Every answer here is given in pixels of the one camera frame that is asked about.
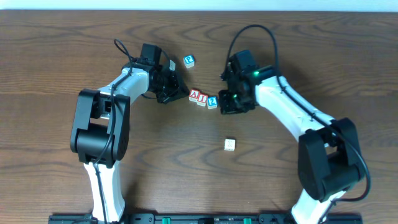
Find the blue number 2 block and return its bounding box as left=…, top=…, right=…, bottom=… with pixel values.
left=207, top=96, right=218, bottom=110

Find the red letter A block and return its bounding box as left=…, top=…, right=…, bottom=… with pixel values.
left=188, top=89, right=200, bottom=102

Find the red letter I block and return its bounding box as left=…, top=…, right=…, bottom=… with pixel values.
left=197, top=93, right=208, bottom=106

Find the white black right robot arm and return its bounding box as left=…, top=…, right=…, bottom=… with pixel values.
left=219, top=62, right=371, bottom=223

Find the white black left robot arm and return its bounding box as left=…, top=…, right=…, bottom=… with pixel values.
left=70, top=61, right=189, bottom=223

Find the blue letter P block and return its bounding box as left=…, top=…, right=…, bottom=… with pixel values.
left=183, top=55, right=195, bottom=68

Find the plain white wooden block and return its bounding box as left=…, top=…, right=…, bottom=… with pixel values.
left=224, top=139, right=236, bottom=151

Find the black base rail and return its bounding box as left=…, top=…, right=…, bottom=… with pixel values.
left=48, top=213, right=363, bottom=224

